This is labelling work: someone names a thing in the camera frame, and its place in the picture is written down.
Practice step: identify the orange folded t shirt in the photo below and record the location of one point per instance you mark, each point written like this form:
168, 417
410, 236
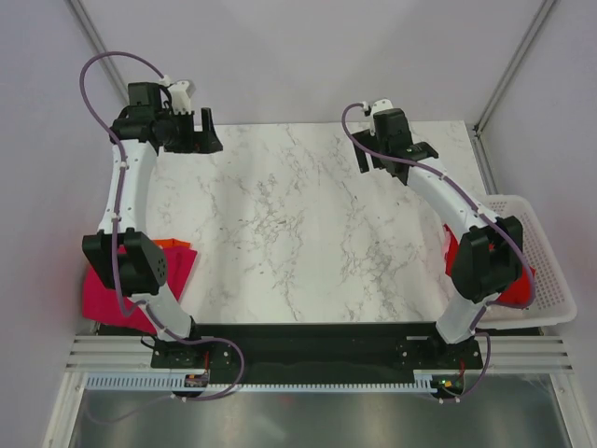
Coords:
171, 243

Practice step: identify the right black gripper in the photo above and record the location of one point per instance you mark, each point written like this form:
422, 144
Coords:
367, 139

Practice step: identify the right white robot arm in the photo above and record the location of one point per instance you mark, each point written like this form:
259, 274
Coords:
419, 168

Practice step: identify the white slotted cable duct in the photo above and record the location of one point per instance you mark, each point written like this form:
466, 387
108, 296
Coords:
186, 382

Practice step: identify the magenta folded t shirt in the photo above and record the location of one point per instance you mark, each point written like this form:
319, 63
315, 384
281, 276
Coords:
101, 305

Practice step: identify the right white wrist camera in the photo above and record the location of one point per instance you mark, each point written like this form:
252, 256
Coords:
371, 108

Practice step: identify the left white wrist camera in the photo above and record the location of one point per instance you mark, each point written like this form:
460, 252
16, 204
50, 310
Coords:
181, 92

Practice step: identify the aluminium rail frame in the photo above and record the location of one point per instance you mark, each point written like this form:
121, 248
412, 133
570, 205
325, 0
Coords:
510, 355

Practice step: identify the red t shirt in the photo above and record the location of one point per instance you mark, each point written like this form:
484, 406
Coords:
482, 263

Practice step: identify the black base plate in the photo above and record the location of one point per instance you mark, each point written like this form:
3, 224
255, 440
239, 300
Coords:
324, 353

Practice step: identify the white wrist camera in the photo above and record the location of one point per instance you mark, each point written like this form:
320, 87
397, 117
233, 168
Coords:
371, 108
181, 92

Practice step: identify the white plastic basket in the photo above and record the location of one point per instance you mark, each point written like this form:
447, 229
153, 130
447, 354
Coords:
554, 303

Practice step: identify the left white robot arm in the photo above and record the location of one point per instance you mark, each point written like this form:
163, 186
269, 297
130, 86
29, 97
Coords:
120, 252

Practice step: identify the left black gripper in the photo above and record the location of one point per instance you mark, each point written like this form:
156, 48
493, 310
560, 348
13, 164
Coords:
205, 142

